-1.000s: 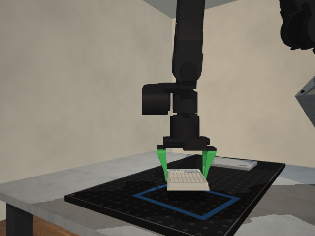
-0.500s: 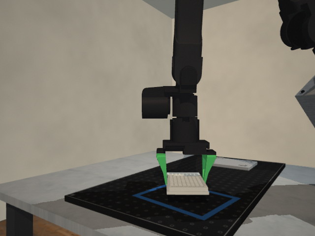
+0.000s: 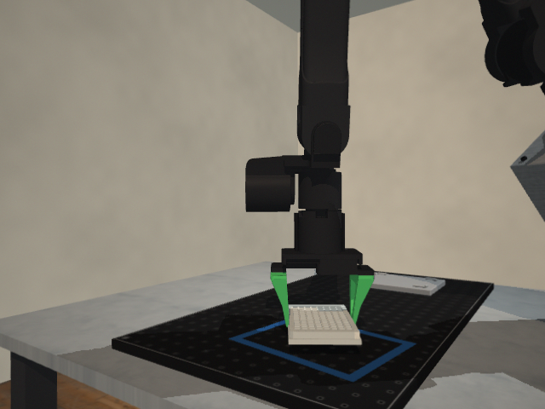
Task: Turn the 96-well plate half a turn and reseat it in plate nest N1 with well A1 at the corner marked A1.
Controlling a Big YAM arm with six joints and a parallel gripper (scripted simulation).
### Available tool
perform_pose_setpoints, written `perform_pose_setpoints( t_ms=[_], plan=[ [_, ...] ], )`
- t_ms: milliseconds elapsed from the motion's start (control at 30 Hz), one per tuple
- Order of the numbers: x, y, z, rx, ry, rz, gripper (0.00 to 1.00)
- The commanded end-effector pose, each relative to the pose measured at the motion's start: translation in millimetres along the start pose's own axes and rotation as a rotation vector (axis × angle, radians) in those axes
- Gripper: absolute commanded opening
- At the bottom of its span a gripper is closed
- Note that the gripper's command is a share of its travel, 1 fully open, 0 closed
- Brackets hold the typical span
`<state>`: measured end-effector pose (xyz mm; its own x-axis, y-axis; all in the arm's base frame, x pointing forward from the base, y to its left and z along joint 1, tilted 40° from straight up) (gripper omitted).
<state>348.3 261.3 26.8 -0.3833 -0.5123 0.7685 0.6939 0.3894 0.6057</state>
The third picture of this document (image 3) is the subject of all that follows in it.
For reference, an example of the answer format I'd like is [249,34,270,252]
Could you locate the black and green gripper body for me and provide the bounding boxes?
[271,209,374,275]

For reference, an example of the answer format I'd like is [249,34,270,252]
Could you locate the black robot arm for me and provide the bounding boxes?
[245,0,545,218]

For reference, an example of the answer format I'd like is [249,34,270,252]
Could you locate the white well plate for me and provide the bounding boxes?
[288,305,362,345]

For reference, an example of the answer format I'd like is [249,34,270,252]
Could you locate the blue rectangular tape outline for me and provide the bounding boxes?
[228,320,416,382]

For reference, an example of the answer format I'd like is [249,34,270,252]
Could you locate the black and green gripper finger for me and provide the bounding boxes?
[350,275,374,325]
[270,273,289,327]

